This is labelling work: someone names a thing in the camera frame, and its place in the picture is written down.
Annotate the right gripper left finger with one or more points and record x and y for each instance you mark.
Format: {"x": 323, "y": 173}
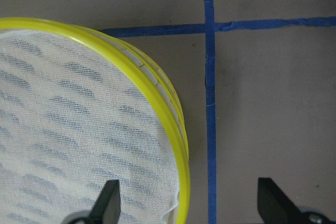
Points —
{"x": 106, "y": 209}

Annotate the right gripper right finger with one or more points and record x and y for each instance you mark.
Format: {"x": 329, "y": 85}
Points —
{"x": 274, "y": 207}

